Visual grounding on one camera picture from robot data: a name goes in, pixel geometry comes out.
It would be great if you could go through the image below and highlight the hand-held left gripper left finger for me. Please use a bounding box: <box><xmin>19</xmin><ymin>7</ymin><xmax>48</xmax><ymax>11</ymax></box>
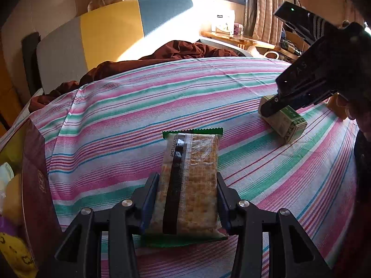
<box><xmin>54</xmin><ymin>173</ymin><xmax>160</xmax><ymax>278</ymax></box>

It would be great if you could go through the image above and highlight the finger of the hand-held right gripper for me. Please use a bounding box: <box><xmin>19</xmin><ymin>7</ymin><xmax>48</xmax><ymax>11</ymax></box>
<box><xmin>262</xmin><ymin>90</ymin><xmax>339</xmax><ymax>113</ymax></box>

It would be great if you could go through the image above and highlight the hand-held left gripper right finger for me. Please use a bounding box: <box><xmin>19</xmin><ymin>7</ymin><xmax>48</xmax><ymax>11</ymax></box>
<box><xmin>216</xmin><ymin>172</ymin><xmax>332</xmax><ymax>278</ymax></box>

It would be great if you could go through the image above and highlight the small green box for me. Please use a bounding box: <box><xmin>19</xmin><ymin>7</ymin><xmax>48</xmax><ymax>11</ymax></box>
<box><xmin>258</xmin><ymin>95</ymin><xmax>308</xmax><ymax>144</ymax></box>

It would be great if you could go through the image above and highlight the green-edged cracker packet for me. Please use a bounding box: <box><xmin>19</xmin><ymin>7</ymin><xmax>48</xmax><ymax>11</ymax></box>
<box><xmin>143</xmin><ymin>128</ymin><xmax>228</xmax><ymax>248</ymax></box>

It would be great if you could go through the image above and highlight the maroon and gold tin box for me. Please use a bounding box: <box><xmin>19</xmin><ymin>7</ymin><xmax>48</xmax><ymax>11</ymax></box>
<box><xmin>0</xmin><ymin>117</ymin><xmax>63</xmax><ymax>278</ymax></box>

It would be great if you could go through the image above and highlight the yellow sponge cake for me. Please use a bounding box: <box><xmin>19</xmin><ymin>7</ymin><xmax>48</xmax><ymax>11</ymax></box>
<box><xmin>328</xmin><ymin>98</ymin><xmax>348</xmax><ymax>120</ymax></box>
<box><xmin>3</xmin><ymin>174</ymin><xmax>24</xmax><ymax>226</ymax></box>

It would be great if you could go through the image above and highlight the yellow printed packet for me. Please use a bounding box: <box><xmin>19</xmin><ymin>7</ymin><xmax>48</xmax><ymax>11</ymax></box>
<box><xmin>0</xmin><ymin>232</ymin><xmax>37</xmax><ymax>277</ymax></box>

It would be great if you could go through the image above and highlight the white and blue roll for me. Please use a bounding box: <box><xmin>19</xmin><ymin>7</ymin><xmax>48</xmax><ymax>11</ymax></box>
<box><xmin>0</xmin><ymin>162</ymin><xmax>15</xmax><ymax>192</ymax></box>

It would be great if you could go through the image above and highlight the person's right hand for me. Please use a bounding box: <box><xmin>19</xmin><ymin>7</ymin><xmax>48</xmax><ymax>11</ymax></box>
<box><xmin>333</xmin><ymin>91</ymin><xmax>371</xmax><ymax>129</ymax></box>

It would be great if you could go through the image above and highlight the cardboard box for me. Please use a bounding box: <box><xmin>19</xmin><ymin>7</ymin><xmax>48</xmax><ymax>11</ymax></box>
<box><xmin>280</xmin><ymin>30</ymin><xmax>309</xmax><ymax>53</ymax></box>

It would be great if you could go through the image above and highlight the wooden shelf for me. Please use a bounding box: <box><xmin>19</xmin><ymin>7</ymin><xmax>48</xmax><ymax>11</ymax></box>
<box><xmin>199</xmin><ymin>30</ymin><xmax>276</xmax><ymax>50</ymax></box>

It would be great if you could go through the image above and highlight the white box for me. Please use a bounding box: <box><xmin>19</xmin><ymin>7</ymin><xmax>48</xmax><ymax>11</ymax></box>
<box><xmin>211</xmin><ymin>9</ymin><xmax>236</xmax><ymax>34</ymax></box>

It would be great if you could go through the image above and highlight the dark red duvet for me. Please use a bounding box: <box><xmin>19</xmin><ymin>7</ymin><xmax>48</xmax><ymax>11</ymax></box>
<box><xmin>29</xmin><ymin>40</ymin><xmax>241</xmax><ymax>113</ymax></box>

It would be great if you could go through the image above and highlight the grey yellow blue headboard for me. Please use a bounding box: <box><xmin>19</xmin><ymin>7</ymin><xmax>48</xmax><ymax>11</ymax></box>
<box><xmin>36</xmin><ymin>0</ymin><xmax>194</xmax><ymax>93</ymax></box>

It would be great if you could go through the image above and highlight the wooden wardrobe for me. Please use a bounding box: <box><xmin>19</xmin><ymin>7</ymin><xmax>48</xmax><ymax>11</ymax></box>
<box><xmin>0</xmin><ymin>52</ymin><xmax>24</xmax><ymax>135</ymax></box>

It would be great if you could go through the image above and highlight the black foam roll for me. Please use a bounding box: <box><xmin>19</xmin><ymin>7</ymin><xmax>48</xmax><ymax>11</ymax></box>
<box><xmin>22</xmin><ymin>32</ymin><xmax>41</xmax><ymax>97</ymax></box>

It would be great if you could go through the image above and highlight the grey padded bed rail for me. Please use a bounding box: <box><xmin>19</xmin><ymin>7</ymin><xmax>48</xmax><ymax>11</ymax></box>
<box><xmin>200</xmin><ymin>37</ymin><xmax>253</xmax><ymax>58</ymax></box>

